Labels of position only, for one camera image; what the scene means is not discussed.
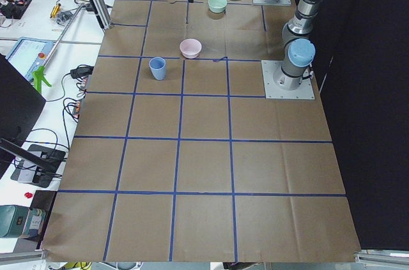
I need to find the blue cup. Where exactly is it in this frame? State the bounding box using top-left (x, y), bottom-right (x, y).
top-left (149, 57), bottom-right (167, 80)

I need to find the mint green bowl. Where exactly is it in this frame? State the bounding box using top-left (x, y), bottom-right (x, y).
top-left (208, 0), bottom-right (228, 13)

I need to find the pink bowl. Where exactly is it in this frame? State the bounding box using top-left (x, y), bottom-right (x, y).
top-left (180, 38), bottom-right (202, 59)

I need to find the yellow screwdriver tool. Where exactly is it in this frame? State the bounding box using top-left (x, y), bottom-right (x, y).
top-left (50, 3), bottom-right (61, 19)

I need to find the blue teach pendant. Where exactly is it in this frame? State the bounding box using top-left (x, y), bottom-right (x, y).
top-left (6, 37), bottom-right (54, 82)

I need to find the green plastic grabber tool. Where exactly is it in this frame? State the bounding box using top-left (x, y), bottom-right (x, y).
top-left (32, 66), bottom-right (52, 94)

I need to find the brown paper table cover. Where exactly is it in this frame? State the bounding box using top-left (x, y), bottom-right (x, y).
top-left (42, 0), bottom-right (360, 262)

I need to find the black monitor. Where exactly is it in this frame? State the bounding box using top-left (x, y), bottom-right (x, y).
top-left (1, 55), bottom-right (45, 147)

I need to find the black monitor stand base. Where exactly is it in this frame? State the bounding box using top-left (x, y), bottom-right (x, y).
top-left (10, 144), bottom-right (66, 188)

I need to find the green box device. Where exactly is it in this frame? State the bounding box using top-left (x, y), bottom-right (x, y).
top-left (1, 205), bottom-right (47, 238)

